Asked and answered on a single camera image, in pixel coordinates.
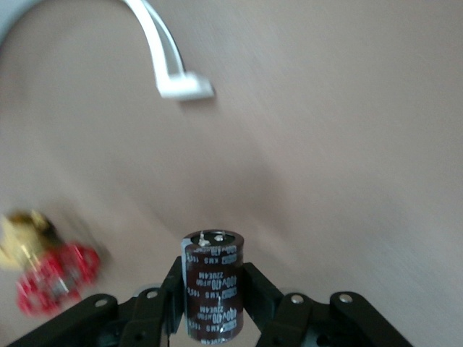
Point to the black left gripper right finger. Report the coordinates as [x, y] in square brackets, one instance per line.
[296, 321]

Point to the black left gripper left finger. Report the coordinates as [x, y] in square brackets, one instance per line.
[144, 314]

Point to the small black connector block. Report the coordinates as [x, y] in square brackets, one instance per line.
[213, 285]

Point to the white curved plastic clamp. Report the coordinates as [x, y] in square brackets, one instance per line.
[162, 54]

